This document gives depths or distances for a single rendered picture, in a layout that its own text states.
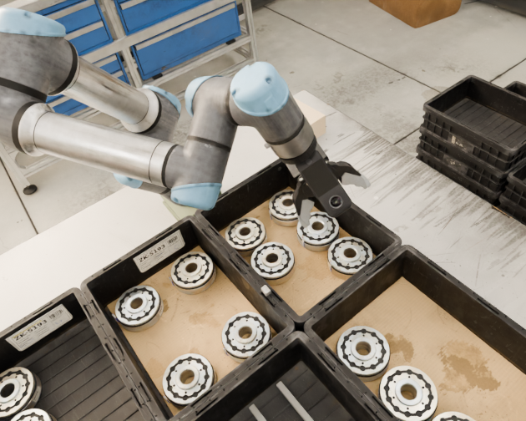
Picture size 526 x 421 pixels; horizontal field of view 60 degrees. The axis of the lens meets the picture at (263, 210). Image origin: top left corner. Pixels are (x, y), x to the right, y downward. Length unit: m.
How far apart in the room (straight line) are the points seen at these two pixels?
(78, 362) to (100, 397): 0.10
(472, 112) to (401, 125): 0.76
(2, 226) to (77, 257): 1.44
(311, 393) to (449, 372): 0.27
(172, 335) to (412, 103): 2.28
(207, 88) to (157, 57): 2.15
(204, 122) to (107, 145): 0.17
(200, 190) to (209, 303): 0.41
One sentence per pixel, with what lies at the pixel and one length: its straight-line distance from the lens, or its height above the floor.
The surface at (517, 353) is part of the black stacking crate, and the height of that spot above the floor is 0.87.
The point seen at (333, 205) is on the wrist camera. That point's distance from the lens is 0.75.
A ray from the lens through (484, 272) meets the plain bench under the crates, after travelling 1.29.
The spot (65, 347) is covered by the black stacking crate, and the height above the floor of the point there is 0.83.
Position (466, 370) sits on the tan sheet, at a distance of 1.00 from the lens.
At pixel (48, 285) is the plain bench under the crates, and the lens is 1.45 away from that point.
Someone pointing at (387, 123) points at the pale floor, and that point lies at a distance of 2.81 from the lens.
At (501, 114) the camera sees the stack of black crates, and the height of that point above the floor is 0.49.
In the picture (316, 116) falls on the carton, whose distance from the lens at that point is 1.58.
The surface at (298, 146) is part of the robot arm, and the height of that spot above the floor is 1.25.
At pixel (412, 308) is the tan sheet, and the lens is 1.04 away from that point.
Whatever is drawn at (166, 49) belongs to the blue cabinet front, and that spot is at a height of 0.44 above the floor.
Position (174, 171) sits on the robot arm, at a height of 1.25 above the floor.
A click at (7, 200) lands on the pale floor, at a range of 3.02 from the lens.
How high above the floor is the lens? 1.72
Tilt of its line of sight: 48 degrees down
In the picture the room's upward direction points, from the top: 11 degrees counter-clockwise
